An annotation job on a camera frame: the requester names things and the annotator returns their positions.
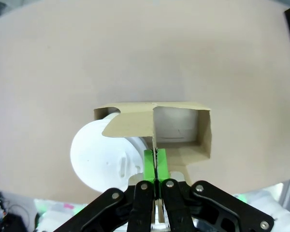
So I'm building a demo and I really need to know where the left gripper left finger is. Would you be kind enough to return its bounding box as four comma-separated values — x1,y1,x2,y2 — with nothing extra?
57,149,158,232

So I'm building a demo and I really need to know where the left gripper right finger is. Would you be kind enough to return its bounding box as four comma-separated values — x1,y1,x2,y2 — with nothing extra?
157,148,275,232

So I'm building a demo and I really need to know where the cardboard box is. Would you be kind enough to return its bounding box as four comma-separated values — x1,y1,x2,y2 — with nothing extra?
93,101,212,224

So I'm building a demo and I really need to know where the white plastic cup lid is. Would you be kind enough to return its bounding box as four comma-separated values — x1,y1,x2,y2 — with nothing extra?
70,118,150,193

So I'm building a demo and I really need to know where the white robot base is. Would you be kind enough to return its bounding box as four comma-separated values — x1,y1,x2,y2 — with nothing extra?
234,183,290,232

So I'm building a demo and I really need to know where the black device with cables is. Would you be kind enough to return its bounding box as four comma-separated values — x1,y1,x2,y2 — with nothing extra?
0,193,26,232

